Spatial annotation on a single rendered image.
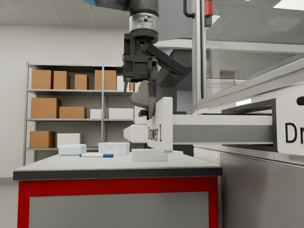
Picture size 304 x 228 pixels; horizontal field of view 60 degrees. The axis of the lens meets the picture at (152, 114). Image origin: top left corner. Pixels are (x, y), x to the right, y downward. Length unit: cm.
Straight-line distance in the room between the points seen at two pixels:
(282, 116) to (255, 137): 8
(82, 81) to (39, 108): 81
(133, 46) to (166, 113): 22
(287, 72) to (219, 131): 17
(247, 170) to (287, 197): 16
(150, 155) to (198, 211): 24
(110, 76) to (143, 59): 384
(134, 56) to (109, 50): 443
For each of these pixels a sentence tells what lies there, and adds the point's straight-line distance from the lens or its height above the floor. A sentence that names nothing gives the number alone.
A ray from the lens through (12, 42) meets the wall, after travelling 549.
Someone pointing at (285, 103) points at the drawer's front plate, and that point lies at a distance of 55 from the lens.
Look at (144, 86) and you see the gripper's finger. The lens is 64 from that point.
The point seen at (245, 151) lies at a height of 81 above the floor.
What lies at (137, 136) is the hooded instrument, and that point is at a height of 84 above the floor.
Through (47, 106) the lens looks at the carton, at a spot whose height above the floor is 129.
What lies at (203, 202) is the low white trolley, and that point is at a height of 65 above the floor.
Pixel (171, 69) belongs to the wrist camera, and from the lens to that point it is 67.
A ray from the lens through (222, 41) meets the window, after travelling 94.
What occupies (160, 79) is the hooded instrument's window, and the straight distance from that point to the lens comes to 152.
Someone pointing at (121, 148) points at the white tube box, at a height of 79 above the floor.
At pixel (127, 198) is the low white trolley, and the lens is 79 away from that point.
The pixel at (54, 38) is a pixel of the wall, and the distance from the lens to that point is 530.
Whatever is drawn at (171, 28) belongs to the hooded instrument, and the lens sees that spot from 160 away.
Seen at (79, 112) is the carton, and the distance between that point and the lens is 450.
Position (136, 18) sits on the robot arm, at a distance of 68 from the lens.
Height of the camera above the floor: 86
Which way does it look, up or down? 4 degrees up
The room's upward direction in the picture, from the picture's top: straight up
